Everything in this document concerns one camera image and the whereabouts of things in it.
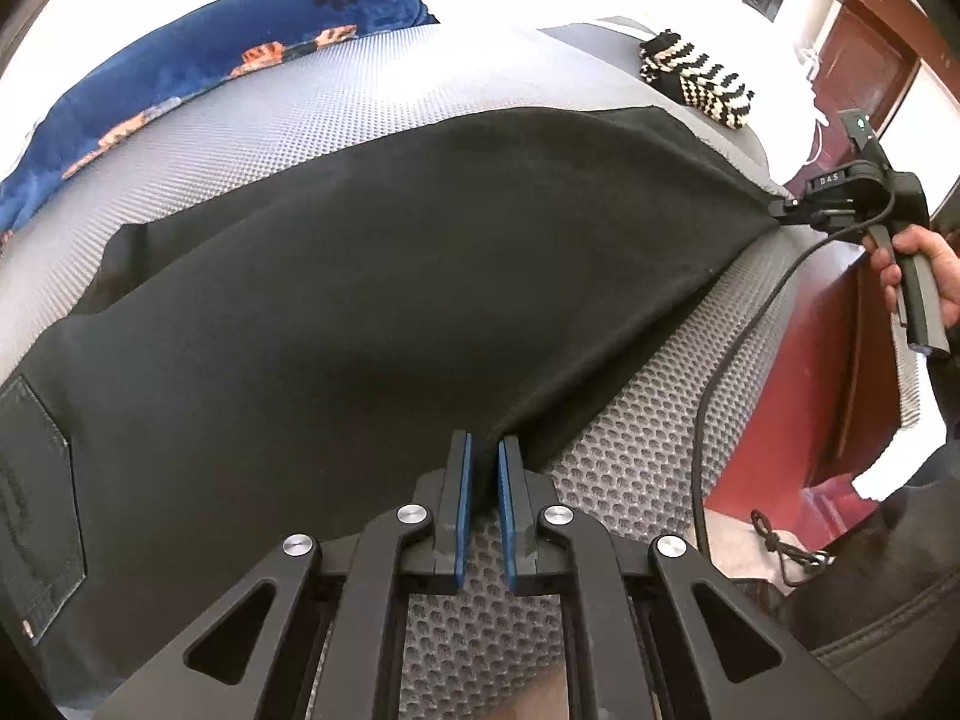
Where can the black pants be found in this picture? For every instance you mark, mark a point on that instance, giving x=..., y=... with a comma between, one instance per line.
x=375, y=277

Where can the red wooden bed frame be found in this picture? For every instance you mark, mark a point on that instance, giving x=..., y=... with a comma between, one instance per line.
x=825, y=390

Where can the person's right hand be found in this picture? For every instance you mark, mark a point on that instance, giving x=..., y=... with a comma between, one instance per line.
x=926, y=251

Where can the blue printed blanket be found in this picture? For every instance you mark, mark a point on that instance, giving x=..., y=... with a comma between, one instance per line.
x=187, y=52

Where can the person's dark clothing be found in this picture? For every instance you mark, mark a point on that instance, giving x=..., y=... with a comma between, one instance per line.
x=885, y=600

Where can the red-brown wooden door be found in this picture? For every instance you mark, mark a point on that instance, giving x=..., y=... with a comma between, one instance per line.
x=862, y=60

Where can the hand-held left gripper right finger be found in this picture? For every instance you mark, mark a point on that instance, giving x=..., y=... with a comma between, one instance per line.
x=507, y=510

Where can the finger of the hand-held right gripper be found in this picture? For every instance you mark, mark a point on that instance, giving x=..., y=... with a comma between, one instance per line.
x=786, y=210

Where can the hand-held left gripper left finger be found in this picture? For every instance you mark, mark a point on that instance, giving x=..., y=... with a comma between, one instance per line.
x=465, y=510

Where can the grey mesh mattress pad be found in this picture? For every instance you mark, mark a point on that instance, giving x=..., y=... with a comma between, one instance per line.
x=337, y=105

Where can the black and white checkered cloth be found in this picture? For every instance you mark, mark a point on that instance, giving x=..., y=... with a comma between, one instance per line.
x=705, y=82

